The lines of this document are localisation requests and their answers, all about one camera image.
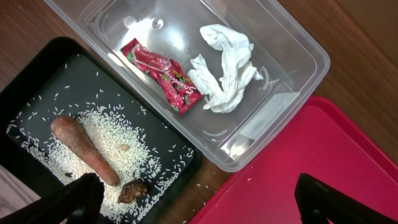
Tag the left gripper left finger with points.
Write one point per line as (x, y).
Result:
(77, 202)

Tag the brown carrot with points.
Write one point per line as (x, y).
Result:
(71, 133)

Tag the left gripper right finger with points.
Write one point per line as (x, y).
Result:
(320, 203)

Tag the white tissue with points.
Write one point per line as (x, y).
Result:
(223, 95)

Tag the clear plastic waste bin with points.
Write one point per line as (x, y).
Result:
(290, 60)

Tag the dark brown food scrap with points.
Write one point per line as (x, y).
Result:
(132, 190)

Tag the red serving tray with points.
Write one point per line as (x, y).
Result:
(321, 141)

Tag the black plastic tray bin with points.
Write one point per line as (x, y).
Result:
(64, 78)

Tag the red snack wrapper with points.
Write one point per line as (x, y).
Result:
(178, 88)

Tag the white rice grains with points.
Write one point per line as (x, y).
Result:
(123, 147)

